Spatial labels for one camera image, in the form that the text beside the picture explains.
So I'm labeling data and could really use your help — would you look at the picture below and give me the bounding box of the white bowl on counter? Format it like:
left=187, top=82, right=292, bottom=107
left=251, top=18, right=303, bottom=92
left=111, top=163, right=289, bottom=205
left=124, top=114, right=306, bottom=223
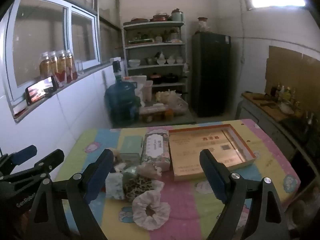
left=279, top=102, right=295, bottom=114

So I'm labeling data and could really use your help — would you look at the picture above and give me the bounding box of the cream teddy bear purple dress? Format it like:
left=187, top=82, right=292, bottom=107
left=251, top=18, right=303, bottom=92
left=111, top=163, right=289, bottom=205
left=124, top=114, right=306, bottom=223
left=110, top=148, right=123, bottom=165

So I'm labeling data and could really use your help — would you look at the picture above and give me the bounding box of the flat food carton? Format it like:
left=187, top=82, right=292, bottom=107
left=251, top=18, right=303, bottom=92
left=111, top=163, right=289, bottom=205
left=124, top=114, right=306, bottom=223
left=139, top=104, right=168, bottom=123

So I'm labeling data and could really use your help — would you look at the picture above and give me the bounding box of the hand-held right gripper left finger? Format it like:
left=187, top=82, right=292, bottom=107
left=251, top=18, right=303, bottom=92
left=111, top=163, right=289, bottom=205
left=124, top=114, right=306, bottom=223
left=26, top=149, right=115, bottom=240

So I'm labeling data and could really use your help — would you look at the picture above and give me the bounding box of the white sack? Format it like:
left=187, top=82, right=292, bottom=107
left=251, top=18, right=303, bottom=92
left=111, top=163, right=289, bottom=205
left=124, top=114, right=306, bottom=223
left=129, top=75, right=148, bottom=98

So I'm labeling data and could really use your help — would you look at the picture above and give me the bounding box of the clear plastic bag of food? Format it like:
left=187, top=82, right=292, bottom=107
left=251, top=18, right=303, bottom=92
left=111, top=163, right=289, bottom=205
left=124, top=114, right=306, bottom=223
left=155, top=89, right=189, bottom=117

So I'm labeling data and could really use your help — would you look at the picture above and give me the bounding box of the row of condiment bottles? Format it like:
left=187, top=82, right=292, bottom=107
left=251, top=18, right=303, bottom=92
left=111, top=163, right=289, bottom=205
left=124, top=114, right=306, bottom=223
left=271, top=82, right=302, bottom=110

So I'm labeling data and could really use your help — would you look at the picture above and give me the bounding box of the white frilly scrunchie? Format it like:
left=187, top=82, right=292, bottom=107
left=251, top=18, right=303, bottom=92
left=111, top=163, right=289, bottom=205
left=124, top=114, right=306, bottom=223
left=132, top=189, right=171, bottom=231

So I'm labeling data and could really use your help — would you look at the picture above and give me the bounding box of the white sliding window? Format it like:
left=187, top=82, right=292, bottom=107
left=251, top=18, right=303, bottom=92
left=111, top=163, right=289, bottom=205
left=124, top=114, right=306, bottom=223
left=5, top=0, right=100, bottom=100

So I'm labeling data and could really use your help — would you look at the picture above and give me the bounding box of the water jug pump dispenser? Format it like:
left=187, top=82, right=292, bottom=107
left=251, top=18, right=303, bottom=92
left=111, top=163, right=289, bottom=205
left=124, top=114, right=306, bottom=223
left=110, top=57, right=123, bottom=82

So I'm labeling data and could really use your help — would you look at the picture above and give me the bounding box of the smartphone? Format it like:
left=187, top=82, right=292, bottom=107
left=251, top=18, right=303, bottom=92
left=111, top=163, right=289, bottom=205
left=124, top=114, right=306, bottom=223
left=25, top=76, right=57, bottom=106

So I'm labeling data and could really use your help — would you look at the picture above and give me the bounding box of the mint green carton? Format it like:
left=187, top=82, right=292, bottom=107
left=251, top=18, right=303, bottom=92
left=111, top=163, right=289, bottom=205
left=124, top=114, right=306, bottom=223
left=119, top=135, right=144, bottom=165

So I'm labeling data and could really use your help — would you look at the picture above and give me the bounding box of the glass jar with lid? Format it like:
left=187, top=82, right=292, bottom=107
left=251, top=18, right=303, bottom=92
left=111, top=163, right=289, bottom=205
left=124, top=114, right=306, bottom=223
left=197, top=17, right=208, bottom=32

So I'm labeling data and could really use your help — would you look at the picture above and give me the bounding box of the green and white tissue pack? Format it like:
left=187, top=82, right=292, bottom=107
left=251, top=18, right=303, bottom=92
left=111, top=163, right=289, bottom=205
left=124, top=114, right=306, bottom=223
left=105, top=172, right=125, bottom=200

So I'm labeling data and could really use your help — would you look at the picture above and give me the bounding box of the black pot with red lid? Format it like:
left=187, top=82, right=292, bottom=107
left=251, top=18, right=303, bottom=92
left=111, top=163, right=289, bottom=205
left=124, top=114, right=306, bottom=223
left=149, top=72, right=163, bottom=84

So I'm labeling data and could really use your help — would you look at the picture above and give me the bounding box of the blue water jug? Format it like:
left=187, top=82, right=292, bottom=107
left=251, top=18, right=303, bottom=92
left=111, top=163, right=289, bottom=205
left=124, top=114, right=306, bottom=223
left=104, top=79, right=140, bottom=128

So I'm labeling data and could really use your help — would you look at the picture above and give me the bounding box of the pale green canister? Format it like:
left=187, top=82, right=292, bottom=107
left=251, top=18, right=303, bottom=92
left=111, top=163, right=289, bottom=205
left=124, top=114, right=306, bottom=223
left=171, top=8, right=185, bottom=22

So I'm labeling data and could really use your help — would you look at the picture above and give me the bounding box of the wooden counter with bottles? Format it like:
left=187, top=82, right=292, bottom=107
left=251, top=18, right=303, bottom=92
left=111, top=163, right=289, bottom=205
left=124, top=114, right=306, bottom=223
left=235, top=92, right=320, bottom=170

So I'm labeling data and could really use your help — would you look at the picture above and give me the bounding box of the floral tissue box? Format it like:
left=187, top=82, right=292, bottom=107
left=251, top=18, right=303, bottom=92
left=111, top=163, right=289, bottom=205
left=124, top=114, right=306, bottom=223
left=141, top=129, right=172, bottom=172

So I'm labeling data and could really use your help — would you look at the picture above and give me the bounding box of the grey metal shelf rack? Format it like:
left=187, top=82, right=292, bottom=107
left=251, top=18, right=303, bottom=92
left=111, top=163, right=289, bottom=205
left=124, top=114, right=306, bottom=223
left=122, top=21, right=188, bottom=105

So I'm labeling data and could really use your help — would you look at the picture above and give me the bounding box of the black refrigerator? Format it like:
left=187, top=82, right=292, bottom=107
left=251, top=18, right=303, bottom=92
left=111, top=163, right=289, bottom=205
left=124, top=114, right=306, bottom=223
left=191, top=32, right=232, bottom=117

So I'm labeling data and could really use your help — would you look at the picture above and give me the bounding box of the mint green puff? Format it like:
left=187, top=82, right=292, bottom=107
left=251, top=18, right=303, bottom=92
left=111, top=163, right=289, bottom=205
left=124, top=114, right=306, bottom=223
left=122, top=166, right=137, bottom=178

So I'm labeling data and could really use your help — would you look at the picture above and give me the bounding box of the cardboard wall panel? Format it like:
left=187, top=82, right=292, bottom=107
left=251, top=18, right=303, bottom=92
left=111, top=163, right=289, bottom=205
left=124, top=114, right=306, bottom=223
left=264, top=45, right=320, bottom=105

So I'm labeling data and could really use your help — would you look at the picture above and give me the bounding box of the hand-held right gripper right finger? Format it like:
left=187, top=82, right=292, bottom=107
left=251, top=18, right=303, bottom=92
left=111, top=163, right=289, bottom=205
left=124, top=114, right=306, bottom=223
left=199, top=149, right=293, bottom=240

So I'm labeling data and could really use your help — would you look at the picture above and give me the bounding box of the shallow orange-rimmed cardboard box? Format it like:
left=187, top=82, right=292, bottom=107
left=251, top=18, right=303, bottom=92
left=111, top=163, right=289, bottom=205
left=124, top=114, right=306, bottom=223
left=168, top=124, right=257, bottom=182

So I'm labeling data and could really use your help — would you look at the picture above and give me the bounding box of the wooden cutting board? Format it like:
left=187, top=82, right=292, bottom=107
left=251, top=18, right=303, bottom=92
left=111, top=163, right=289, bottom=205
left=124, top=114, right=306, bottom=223
left=241, top=92, right=288, bottom=122

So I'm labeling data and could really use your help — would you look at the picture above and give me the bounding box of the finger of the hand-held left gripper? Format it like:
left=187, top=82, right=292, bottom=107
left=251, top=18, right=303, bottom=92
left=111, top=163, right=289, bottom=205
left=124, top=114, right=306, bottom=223
left=0, top=149, right=65, bottom=188
left=0, top=145, right=38, bottom=178

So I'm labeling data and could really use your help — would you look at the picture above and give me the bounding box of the small clear plastic bag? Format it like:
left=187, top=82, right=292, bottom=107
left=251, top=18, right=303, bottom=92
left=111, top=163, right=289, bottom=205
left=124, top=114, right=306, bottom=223
left=137, top=162, right=163, bottom=178

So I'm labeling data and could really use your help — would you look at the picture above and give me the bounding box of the leopard print scrunchie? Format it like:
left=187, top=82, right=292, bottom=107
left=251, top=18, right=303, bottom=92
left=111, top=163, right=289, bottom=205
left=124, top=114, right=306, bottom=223
left=124, top=176, right=165, bottom=203

